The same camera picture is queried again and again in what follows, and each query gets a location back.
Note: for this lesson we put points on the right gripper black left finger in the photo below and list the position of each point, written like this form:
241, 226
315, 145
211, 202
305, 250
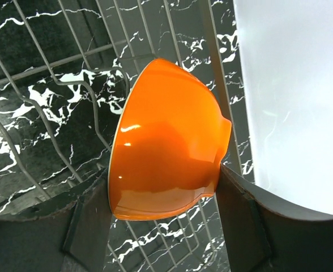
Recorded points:
68, 232

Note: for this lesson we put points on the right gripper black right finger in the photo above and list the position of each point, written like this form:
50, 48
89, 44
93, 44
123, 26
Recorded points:
264, 232

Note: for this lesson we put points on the orange bowl white inside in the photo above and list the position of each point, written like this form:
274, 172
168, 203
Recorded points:
169, 143

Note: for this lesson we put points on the grey wire dish rack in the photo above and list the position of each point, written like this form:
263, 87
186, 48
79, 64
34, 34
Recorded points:
66, 68

